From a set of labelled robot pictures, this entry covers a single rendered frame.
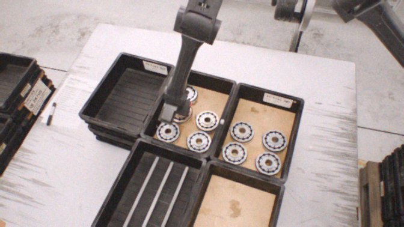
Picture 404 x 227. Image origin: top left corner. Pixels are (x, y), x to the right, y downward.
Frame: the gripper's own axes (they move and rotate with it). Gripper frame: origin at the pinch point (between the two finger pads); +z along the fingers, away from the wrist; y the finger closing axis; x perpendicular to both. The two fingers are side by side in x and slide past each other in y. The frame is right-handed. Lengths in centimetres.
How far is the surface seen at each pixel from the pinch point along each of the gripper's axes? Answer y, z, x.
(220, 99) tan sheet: 14.8, 8.9, 11.9
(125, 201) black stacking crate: -6.4, -8.5, -43.3
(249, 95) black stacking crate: 26.9, 6.0, 16.9
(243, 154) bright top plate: 32.0, -2.9, -10.5
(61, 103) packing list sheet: -68, 20, -12
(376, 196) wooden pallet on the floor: 119, 70, -3
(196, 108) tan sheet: 5.7, 6.8, 3.9
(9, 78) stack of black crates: -130, 49, -5
